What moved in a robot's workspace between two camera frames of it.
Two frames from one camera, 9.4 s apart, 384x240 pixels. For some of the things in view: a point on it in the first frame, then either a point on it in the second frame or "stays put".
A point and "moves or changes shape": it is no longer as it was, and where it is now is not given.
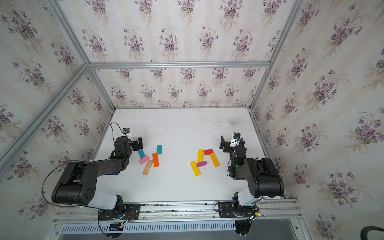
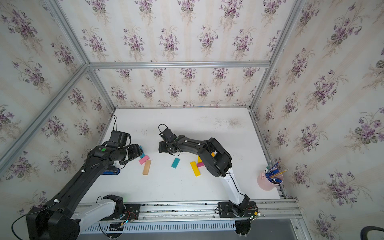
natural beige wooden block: [147, 167] stays put
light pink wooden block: [144, 159] stays put
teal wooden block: [159, 149] moves or changes shape
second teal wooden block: [141, 153] stays put
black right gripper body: [227, 145] -> [164, 147]
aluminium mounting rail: [276, 210] stays put
